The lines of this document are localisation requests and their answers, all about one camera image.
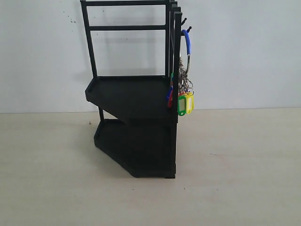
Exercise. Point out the key ring with coloured tags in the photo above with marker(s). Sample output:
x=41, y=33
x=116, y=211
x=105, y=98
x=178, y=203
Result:
x=185, y=100

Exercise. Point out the black two-tier shelf rack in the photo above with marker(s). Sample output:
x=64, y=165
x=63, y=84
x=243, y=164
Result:
x=138, y=114

